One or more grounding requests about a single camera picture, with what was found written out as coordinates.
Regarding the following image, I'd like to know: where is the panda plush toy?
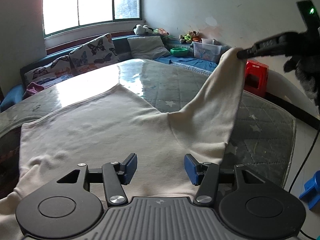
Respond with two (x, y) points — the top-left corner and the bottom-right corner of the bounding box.
(133, 24), (153, 35)

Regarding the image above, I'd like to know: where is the small plush toys pile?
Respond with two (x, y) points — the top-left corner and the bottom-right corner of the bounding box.
(179, 31), (201, 44)

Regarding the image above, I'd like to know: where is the upright butterfly print cushion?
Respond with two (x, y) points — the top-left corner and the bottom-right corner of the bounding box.
(69, 33), (120, 74)

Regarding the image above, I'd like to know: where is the cream long-sleeve shirt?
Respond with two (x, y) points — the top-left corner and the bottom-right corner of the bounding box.
(1, 48), (245, 239)

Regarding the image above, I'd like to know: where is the flat butterfly print cushion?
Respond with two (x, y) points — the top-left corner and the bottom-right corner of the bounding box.
(23, 55), (74, 87)

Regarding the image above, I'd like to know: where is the blue plastic stool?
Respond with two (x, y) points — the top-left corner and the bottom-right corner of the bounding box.
(299, 171), (320, 210)

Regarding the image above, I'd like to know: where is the window with green frame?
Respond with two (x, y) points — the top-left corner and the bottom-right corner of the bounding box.
(42, 0), (142, 36)

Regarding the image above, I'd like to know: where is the green plastic bowl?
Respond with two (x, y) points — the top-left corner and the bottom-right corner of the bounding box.
(170, 48), (189, 57)

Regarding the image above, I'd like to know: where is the magenta crumpled garment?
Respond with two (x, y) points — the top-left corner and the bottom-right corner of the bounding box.
(23, 82), (45, 99)

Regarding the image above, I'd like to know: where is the grey square cushion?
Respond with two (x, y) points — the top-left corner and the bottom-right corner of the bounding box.
(127, 36), (171, 60)

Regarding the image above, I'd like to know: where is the blue corner sofa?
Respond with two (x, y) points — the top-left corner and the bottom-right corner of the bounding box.
(1, 35), (217, 112)

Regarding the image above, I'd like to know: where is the red plastic stool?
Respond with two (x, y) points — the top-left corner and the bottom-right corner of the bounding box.
(244, 60), (268, 98)

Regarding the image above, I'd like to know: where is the right dark gloved hand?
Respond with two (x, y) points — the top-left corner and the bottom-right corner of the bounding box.
(284, 34), (319, 114)

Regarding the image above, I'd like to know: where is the clear plastic storage box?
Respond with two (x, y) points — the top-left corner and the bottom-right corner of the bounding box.
(192, 42), (222, 63)

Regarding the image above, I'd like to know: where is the black cable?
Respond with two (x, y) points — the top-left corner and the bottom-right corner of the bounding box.
(265, 92), (320, 240)

